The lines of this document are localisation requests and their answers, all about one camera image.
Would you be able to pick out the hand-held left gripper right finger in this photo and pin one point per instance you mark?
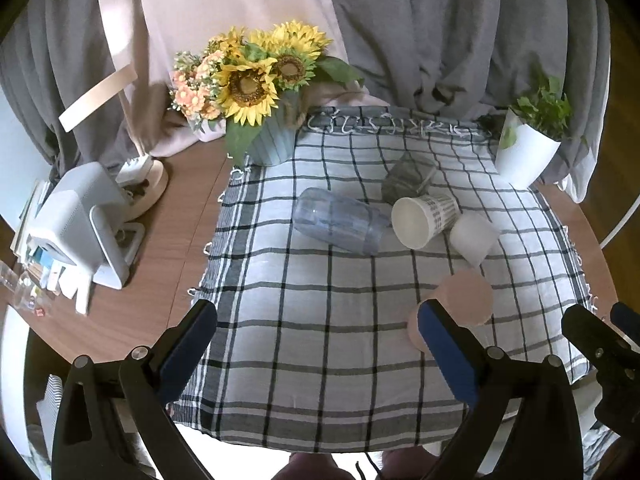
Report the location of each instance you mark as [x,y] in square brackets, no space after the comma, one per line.
[446,352]

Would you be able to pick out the plaid tablecloth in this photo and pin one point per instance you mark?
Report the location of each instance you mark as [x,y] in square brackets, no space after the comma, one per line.
[325,320]

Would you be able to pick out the white cup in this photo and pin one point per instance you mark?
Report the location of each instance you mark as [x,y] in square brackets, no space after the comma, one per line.
[475,237]

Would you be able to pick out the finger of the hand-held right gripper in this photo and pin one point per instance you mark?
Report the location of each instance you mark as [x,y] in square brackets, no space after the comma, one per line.
[592,332]
[625,321]

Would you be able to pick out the stack of books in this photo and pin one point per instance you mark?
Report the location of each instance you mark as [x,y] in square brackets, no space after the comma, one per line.
[30,220]

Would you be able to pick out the clear plastic container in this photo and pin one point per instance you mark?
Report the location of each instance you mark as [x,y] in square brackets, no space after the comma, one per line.
[20,290]

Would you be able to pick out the white desk lamp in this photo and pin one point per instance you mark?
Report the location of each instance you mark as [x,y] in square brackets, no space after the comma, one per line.
[145,185]

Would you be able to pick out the white curved tube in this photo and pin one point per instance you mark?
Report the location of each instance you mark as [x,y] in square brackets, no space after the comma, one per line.
[620,225]

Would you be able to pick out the white ribbed object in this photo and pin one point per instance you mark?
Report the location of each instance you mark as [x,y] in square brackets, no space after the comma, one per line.
[49,407]

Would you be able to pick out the grey curtain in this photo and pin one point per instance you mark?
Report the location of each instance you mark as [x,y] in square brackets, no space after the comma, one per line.
[450,35]
[50,70]

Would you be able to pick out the white plant pot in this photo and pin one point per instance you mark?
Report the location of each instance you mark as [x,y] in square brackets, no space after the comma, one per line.
[525,152]

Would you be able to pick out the grey translucent cup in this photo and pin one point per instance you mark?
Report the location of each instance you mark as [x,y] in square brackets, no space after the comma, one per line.
[402,177]

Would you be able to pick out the patterned paper cup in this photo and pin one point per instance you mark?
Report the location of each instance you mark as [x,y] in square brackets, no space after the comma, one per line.
[417,222]

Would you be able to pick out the green leafy plant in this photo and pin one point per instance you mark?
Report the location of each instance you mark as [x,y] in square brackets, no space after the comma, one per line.
[547,107]

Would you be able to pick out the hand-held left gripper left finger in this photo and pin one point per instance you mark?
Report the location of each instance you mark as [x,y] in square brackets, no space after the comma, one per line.
[186,355]

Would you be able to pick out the pale pink curtain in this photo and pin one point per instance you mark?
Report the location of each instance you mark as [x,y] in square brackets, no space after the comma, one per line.
[215,0]

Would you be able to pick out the clear bluish plastic cup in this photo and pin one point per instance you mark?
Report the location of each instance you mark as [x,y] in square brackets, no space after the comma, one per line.
[340,220]

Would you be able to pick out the artificial sunflower bouquet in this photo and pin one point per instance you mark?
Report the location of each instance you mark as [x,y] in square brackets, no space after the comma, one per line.
[247,85]

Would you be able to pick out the white box-shaped appliance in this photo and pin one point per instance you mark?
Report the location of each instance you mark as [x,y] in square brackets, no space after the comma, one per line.
[75,220]

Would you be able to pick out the pink cup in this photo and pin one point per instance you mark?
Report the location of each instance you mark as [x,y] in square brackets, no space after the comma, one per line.
[462,292]

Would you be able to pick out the grey ribbed flower pot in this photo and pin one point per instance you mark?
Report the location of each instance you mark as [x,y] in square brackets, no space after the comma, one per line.
[272,142]

